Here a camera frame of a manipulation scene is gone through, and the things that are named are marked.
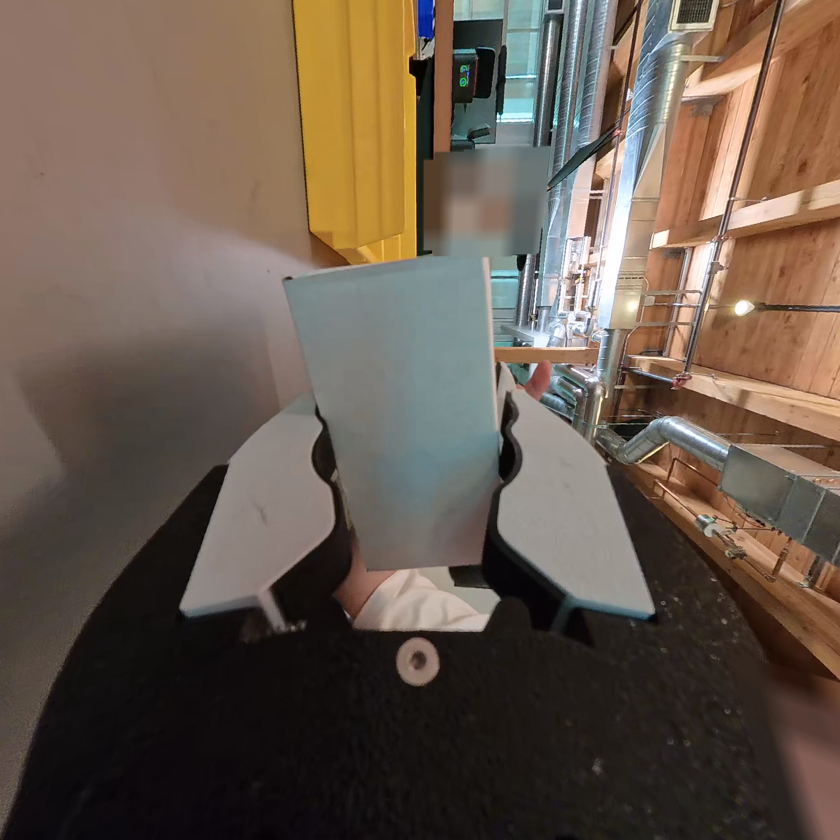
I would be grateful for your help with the rectangular metal duct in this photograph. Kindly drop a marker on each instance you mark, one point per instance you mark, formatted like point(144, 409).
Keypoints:
point(768, 485)

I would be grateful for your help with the ceiling lamp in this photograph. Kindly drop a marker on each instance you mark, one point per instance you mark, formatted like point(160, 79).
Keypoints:
point(743, 307)

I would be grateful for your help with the yellow plastic bin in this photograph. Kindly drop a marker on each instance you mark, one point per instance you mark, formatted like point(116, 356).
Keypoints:
point(354, 131)

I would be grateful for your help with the person's right hand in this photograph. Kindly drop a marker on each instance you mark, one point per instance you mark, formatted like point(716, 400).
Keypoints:
point(538, 382)

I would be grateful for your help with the black device with green lights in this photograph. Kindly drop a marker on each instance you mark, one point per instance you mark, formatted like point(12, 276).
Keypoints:
point(476, 98)

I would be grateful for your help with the white cardboard box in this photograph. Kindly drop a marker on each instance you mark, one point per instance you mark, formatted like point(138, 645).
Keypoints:
point(400, 394)

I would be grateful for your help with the silver pipe cluster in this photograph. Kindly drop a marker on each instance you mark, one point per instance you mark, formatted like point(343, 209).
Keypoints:
point(577, 98)

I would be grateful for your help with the dark ceiling pipe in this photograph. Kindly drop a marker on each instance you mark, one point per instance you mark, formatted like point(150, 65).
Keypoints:
point(736, 177)

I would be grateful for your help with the person's white shirt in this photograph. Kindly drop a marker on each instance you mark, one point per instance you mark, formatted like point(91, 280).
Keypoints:
point(420, 604)

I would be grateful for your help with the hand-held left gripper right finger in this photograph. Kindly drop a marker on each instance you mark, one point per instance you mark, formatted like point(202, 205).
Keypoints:
point(564, 525)

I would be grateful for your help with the white air vent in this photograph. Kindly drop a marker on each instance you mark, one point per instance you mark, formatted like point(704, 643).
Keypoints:
point(692, 13)

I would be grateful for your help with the silver spiral duct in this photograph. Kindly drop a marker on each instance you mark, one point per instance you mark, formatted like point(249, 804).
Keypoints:
point(656, 131)

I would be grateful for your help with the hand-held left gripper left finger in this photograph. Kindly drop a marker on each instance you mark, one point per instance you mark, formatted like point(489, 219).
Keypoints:
point(262, 518)

